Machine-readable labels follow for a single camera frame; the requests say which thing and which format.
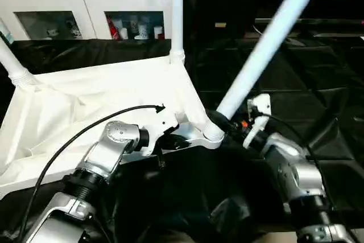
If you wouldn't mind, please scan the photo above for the white plastic table top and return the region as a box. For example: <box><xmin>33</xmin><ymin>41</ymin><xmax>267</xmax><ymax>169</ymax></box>
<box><xmin>0</xmin><ymin>54</ymin><xmax>226</xmax><ymax>199</ymax></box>

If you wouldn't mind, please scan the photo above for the white plastic table leg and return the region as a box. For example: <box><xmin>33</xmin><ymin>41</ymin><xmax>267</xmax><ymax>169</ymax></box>
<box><xmin>169</xmin><ymin>0</ymin><xmax>187</xmax><ymax>67</ymax></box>
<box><xmin>202</xmin><ymin>0</ymin><xmax>330</xmax><ymax>145</ymax></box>
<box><xmin>0</xmin><ymin>36</ymin><xmax>40</xmax><ymax>88</ymax></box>

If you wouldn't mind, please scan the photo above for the black plastic mat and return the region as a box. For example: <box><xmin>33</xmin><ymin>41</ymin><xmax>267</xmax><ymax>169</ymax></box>
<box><xmin>0</xmin><ymin>34</ymin><xmax>364</xmax><ymax>234</ymax></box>

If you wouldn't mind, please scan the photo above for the black case with label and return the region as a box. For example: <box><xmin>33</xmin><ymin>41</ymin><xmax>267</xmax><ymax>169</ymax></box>
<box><xmin>184</xmin><ymin>0</ymin><xmax>257</xmax><ymax>45</ymax></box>

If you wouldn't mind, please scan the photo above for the red white bottle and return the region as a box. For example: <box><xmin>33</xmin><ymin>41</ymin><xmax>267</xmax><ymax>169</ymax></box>
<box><xmin>106</xmin><ymin>16</ymin><xmax>119</xmax><ymax>40</ymax></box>

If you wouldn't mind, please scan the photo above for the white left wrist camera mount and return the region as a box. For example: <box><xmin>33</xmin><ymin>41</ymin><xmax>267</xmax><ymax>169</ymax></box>
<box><xmin>140</xmin><ymin>102</ymin><xmax>180</xmax><ymax>158</ymax></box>

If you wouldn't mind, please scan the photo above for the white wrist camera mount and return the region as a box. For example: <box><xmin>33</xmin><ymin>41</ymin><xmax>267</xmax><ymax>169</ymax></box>
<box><xmin>140</xmin><ymin>102</ymin><xmax>180</xmax><ymax>158</ymax></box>
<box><xmin>242</xmin><ymin>93</ymin><xmax>271</xmax><ymax>149</ymax></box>

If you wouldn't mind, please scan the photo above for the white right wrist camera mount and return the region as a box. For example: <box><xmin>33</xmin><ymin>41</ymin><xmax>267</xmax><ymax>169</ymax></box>
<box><xmin>242</xmin><ymin>93</ymin><xmax>271</xmax><ymax>149</ymax></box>

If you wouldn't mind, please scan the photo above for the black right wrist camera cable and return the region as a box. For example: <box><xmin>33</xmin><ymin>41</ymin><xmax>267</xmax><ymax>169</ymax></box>
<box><xmin>255</xmin><ymin>113</ymin><xmax>334</xmax><ymax>207</ymax></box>

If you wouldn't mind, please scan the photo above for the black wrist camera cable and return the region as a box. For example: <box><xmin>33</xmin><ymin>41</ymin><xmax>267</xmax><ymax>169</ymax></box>
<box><xmin>255</xmin><ymin>113</ymin><xmax>334</xmax><ymax>207</ymax></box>
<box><xmin>16</xmin><ymin>103</ymin><xmax>166</xmax><ymax>243</ymax></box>

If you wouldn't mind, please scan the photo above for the black left wrist camera cable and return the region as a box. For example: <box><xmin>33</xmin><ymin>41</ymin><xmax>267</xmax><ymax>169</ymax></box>
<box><xmin>16</xmin><ymin>103</ymin><xmax>166</xmax><ymax>243</ymax></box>

